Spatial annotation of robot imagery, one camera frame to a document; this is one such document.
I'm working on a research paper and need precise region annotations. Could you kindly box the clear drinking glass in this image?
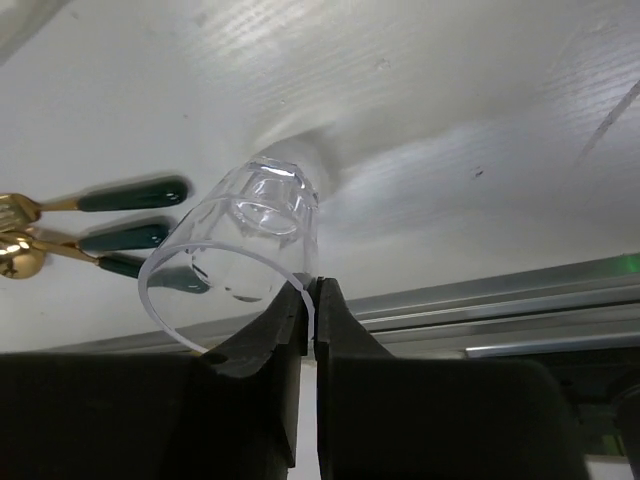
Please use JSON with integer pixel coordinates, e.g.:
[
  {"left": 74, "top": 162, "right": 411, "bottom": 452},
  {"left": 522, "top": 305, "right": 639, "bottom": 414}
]
[{"left": 138, "top": 156, "right": 319, "bottom": 353}]

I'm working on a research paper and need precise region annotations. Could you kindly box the gold fork green handle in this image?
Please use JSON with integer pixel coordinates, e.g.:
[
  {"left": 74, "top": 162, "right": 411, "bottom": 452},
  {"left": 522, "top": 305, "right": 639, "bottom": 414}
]
[{"left": 1, "top": 177, "right": 190, "bottom": 232}]

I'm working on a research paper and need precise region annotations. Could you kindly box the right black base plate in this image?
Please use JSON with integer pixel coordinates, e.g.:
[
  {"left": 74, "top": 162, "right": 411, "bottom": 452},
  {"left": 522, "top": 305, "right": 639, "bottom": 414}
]
[{"left": 466, "top": 346, "right": 639, "bottom": 457}]

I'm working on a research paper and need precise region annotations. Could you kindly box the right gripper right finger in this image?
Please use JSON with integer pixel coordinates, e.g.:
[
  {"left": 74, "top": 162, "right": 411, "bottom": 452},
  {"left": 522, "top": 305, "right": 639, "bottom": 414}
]
[{"left": 314, "top": 278, "right": 588, "bottom": 479}]

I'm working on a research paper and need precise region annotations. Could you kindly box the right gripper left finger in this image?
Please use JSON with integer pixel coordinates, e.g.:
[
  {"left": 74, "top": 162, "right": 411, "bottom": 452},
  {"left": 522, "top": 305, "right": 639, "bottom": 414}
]
[{"left": 1, "top": 286, "right": 307, "bottom": 479}]

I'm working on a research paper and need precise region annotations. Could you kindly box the front aluminium rail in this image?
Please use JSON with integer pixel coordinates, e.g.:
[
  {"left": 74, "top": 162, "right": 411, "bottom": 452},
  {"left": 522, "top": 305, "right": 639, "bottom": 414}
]
[{"left": 29, "top": 252, "right": 640, "bottom": 359}]

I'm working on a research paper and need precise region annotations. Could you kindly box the gold spoon green handle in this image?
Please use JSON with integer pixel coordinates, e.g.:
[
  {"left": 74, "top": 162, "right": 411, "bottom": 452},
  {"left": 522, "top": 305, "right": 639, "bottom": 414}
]
[{"left": 1, "top": 222, "right": 170, "bottom": 280}]

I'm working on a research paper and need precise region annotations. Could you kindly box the gold knife green handle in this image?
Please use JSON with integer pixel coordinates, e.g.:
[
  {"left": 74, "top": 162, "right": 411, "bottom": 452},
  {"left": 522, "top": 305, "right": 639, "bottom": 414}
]
[{"left": 19, "top": 232, "right": 211, "bottom": 296}]

